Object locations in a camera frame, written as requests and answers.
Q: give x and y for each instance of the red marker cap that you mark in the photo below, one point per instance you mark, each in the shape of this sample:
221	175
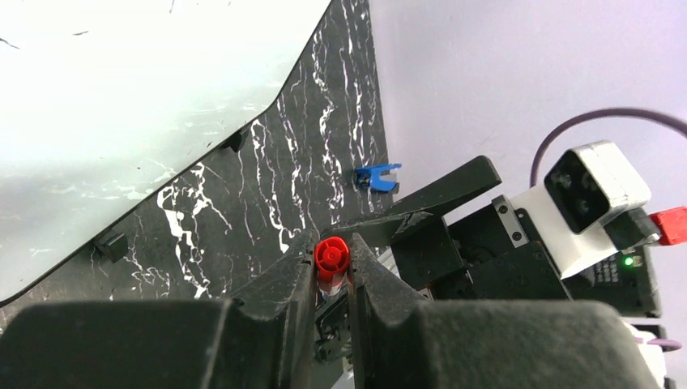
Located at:
332	258

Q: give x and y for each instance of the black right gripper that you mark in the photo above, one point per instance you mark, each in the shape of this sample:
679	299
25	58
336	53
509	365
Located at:
487	255

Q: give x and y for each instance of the blue whiteboard eraser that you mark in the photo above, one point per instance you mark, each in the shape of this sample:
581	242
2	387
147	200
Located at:
378	178

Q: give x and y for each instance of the black framed whiteboard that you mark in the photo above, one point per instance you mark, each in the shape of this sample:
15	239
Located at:
104	102

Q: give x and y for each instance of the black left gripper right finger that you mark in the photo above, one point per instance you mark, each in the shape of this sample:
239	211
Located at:
403	340

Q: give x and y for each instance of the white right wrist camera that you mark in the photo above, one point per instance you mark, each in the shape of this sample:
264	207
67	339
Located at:
589	187

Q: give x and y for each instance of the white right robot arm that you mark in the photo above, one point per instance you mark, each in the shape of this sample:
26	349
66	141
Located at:
624	281

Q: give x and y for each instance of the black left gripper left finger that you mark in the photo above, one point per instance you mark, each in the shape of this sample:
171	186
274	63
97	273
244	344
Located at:
260	337

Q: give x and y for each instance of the white whiteboard marker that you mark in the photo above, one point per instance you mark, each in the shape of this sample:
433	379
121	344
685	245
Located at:
331	287

